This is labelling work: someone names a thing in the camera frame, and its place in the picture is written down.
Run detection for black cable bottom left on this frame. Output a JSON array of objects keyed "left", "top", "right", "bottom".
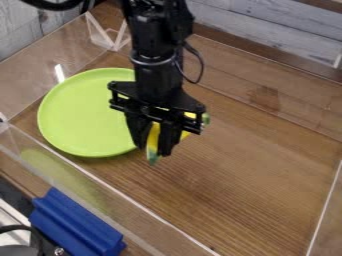
[{"left": 0, "top": 224, "right": 51, "bottom": 256}]

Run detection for clear acrylic triangle bracket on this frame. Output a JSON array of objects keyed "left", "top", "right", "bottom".
[{"left": 86, "top": 12, "right": 131, "bottom": 52}]

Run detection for yellow toy banana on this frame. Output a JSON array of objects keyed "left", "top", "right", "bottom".
[{"left": 146, "top": 112, "right": 210, "bottom": 165}]

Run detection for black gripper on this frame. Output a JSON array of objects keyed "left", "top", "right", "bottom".
[{"left": 108, "top": 56, "right": 206, "bottom": 157}]

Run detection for clear acrylic front wall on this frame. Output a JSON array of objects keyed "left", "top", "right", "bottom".
[{"left": 0, "top": 122, "right": 222, "bottom": 256}]

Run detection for blue plastic block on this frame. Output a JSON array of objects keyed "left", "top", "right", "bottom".
[{"left": 30, "top": 188, "right": 126, "bottom": 256}]

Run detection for green round plate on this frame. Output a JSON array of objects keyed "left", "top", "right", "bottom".
[{"left": 38, "top": 68, "right": 136, "bottom": 158}]

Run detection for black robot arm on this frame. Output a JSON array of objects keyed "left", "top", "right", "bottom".
[{"left": 108, "top": 0, "right": 206, "bottom": 157}]

